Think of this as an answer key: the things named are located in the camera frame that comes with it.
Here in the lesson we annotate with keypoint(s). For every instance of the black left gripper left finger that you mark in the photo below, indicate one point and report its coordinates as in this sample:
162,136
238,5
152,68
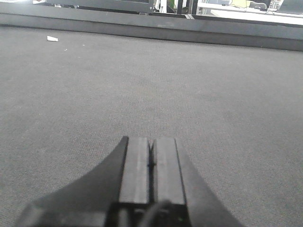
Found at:
86,201

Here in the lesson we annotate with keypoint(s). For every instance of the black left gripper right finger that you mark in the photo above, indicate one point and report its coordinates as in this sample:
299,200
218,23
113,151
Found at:
177,180

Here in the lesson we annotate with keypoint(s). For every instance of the white paper scrap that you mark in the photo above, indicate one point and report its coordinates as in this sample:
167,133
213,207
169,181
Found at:
52,39

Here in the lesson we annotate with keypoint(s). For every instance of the white background table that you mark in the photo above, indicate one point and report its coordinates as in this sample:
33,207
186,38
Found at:
234,11

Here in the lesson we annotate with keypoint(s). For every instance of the dark conveyor side rail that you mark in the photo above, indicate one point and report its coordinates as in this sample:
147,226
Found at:
199,29

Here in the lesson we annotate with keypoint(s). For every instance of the black metal frame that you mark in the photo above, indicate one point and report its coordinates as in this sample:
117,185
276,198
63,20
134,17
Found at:
124,6

